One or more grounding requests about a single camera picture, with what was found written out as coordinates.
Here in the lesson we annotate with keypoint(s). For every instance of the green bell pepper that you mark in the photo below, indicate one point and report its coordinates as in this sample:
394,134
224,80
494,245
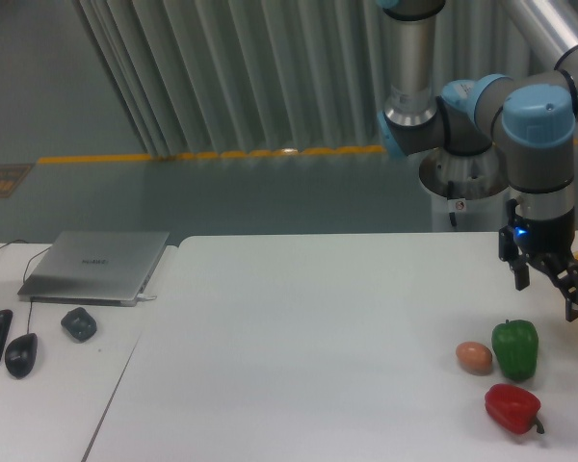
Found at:
516,347

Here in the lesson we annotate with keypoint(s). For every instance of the red bell pepper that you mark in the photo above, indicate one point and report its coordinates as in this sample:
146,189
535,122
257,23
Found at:
514,408

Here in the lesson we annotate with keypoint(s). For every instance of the silver closed laptop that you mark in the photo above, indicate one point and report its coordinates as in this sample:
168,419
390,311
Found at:
96,268

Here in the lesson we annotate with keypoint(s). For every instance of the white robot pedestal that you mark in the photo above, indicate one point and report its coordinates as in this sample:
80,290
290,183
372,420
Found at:
467,193

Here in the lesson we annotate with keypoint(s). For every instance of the black computer mouse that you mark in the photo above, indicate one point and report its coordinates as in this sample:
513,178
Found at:
21,355

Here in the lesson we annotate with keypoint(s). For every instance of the brown egg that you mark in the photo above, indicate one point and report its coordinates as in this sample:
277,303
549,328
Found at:
474,357

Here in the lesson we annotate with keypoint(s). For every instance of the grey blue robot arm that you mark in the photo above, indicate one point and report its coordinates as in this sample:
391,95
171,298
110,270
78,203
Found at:
530,122

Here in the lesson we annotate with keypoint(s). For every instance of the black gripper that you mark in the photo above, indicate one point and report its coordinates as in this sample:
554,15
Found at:
545,244

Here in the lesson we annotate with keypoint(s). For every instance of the grey pleated curtain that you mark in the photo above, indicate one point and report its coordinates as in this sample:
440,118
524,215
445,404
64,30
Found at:
246,76

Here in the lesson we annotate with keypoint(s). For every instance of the small black clip device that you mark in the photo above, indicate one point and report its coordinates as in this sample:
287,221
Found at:
79,324

